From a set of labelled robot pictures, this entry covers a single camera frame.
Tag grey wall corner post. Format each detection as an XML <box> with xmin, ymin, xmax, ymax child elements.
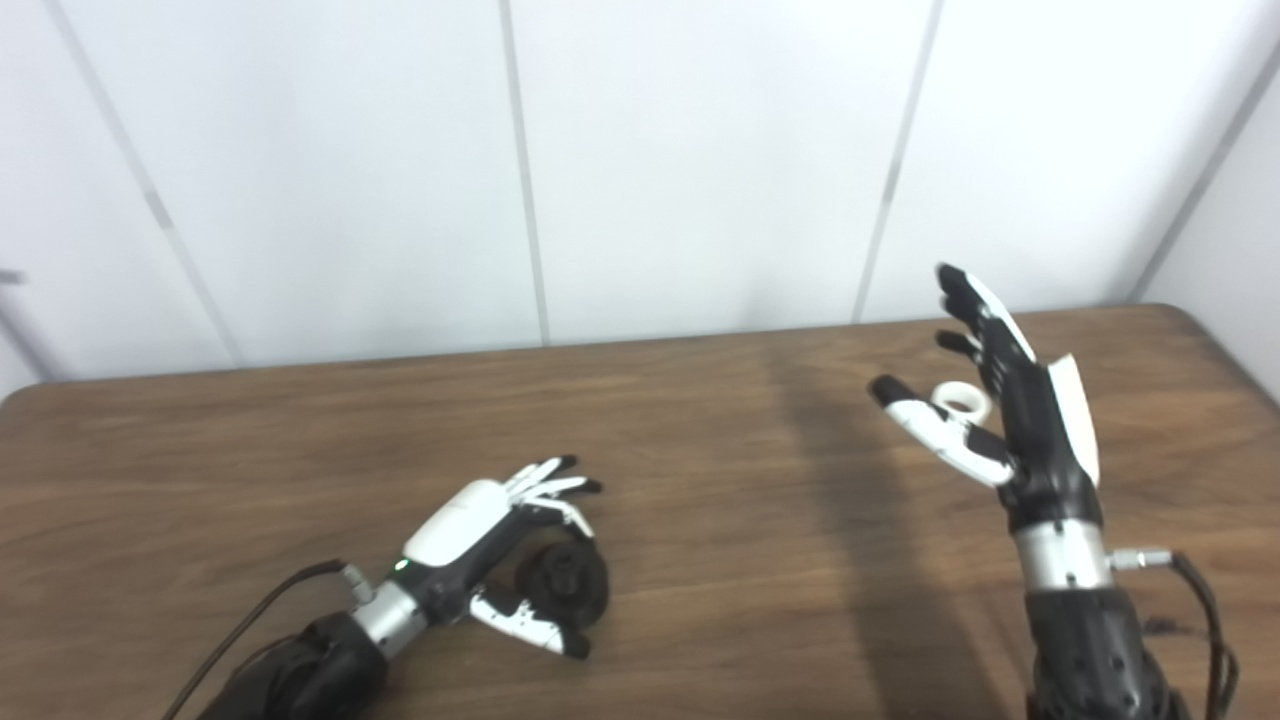
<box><xmin>40</xmin><ymin>0</ymin><xmax>246</xmax><ymax>366</ymax></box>

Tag round black part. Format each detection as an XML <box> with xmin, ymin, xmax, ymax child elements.
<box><xmin>510</xmin><ymin>540</ymin><xmax>610</xmax><ymax>633</ymax></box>

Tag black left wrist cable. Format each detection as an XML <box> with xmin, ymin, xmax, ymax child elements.
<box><xmin>160</xmin><ymin>560</ymin><xmax>376</xmax><ymax>720</ymax></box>

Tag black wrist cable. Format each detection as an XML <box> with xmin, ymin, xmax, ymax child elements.
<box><xmin>1110</xmin><ymin>547</ymin><xmax>1241</xmax><ymax>720</ymax></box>
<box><xmin>160</xmin><ymin>560</ymin><xmax>376</xmax><ymax>720</ymax></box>

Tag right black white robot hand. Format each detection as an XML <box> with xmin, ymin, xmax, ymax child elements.
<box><xmin>868</xmin><ymin>263</ymin><xmax>1106</xmax><ymax>536</ymax></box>

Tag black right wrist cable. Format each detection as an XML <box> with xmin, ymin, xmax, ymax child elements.
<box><xmin>1110</xmin><ymin>547</ymin><xmax>1241</xmax><ymax>720</ymax></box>

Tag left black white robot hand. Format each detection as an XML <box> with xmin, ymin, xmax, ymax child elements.
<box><xmin>400</xmin><ymin>455</ymin><xmax>606</xmax><ymax>661</ymax></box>

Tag white ring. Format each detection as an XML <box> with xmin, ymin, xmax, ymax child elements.
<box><xmin>930</xmin><ymin>383</ymin><xmax>993</xmax><ymax>426</ymax></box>

